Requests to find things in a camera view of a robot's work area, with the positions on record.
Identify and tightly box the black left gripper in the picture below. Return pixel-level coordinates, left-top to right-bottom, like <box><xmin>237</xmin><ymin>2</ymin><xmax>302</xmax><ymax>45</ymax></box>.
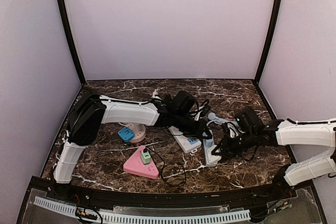
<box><xmin>174</xmin><ymin>112</ymin><xmax>213</xmax><ymax>140</ymax></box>

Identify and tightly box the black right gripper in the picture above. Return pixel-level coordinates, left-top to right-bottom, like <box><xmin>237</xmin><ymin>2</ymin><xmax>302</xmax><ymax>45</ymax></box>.
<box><xmin>212</xmin><ymin>129</ymin><xmax>257</xmax><ymax>158</ymax></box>

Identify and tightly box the light blue power strip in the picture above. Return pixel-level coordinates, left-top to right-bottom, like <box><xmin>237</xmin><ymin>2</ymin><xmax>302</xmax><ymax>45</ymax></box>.
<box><xmin>203</xmin><ymin>140</ymin><xmax>222</xmax><ymax>167</ymax></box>

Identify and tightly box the white multi-socket power strip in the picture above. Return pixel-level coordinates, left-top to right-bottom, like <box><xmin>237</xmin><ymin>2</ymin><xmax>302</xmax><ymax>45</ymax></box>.
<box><xmin>169</xmin><ymin>126</ymin><xmax>202</xmax><ymax>154</ymax></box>

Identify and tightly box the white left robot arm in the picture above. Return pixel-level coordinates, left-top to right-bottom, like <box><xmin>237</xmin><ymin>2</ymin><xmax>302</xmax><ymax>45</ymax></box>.
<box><xmin>53</xmin><ymin>90</ymin><xmax>212</xmax><ymax>201</ymax></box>

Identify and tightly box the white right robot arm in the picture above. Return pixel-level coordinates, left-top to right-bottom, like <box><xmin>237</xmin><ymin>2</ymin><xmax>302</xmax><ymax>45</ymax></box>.
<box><xmin>211</xmin><ymin>119</ymin><xmax>335</xmax><ymax>200</ymax></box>

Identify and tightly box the round pink power socket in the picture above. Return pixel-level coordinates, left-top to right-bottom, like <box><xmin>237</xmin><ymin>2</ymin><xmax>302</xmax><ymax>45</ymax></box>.
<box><xmin>125</xmin><ymin>123</ymin><xmax>146</xmax><ymax>143</ymax></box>

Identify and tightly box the blue square plug adapter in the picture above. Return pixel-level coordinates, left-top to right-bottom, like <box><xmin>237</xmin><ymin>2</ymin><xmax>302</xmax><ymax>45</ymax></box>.
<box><xmin>118</xmin><ymin>126</ymin><xmax>135</xmax><ymax>143</ymax></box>

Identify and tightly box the pink triangular power socket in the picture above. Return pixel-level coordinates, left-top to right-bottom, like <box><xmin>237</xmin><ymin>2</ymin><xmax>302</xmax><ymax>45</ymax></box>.
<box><xmin>123</xmin><ymin>145</ymin><xmax>159</xmax><ymax>179</ymax></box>

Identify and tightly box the green charger adapter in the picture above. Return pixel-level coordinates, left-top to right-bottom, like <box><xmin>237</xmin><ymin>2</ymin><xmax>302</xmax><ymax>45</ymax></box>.
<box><xmin>141</xmin><ymin>148</ymin><xmax>151</xmax><ymax>165</ymax></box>

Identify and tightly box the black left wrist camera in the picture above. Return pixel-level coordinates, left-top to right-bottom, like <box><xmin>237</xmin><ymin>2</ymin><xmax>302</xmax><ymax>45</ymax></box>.
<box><xmin>173</xmin><ymin>90</ymin><xmax>196</xmax><ymax>112</ymax></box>

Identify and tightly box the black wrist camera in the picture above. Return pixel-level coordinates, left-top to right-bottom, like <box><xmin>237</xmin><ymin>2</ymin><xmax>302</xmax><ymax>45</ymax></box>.
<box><xmin>234</xmin><ymin>107</ymin><xmax>265</xmax><ymax>134</ymax></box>
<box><xmin>173</xmin><ymin>90</ymin><xmax>196</xmax><ymax>112</ymax></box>

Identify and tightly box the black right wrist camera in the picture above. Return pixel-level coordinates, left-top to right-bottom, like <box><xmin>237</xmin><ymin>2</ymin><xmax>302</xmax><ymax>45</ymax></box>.
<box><xmin>234</xmin><ymin>107</ymin><xmax>265</xmax><ymax>134</ymax></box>

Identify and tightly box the white slotted cable tray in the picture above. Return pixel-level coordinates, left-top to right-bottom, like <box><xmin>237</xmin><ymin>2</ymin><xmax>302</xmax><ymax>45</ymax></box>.
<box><xmin>33</xmin><ymin>196</ymin><xmax>250</xmax><ymax>223</ymax></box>

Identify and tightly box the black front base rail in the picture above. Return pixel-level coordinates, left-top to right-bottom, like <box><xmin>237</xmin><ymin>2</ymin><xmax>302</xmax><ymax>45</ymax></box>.
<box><xmin>15</xmin><ymin>175</ymin><xmax>329</xmax><ymax>224</ymax></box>

